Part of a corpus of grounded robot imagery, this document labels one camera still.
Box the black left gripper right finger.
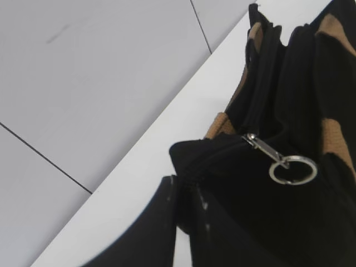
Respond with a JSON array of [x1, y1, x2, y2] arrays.
[[187, 179, 281, 266]]

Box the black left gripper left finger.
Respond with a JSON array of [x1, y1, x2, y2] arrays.
[[85, 175, 178, 267]]

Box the silver zipper pull with ring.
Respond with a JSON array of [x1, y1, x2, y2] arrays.
[[241, 133, 318, 186]]

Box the black tote bag brown handles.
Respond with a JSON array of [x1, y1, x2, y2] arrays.
[[170, 1, 355, 266]]

